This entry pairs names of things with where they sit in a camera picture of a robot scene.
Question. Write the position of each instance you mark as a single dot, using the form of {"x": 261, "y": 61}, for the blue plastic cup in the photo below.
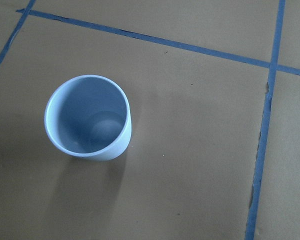
{"x": 89, "y": 117}

